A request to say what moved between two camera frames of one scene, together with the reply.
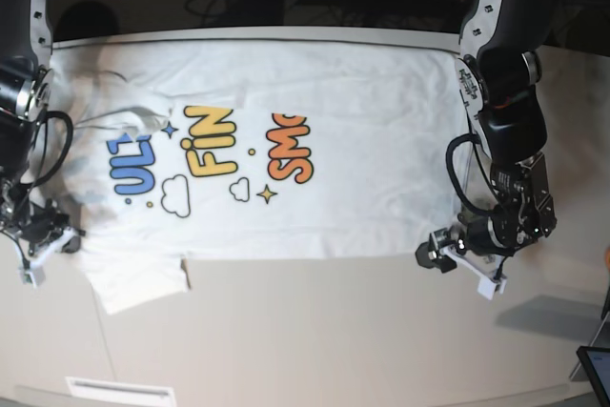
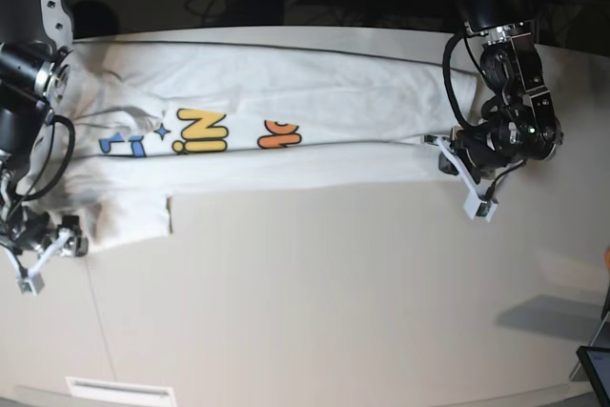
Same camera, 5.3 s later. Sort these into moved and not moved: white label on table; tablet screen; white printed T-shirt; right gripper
Moved: white printed T-shirt; right gripper
Not moved: white label on table; tablet screen
